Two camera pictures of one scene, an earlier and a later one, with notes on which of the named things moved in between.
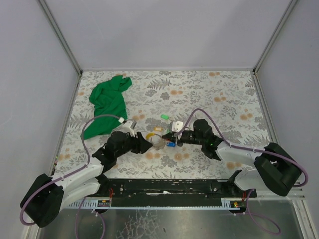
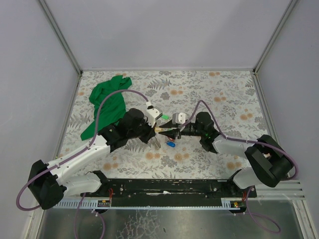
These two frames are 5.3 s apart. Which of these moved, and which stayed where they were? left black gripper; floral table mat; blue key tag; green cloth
Moved: left black gripper
Stayed: green cloth; floral table mat; blue key tag
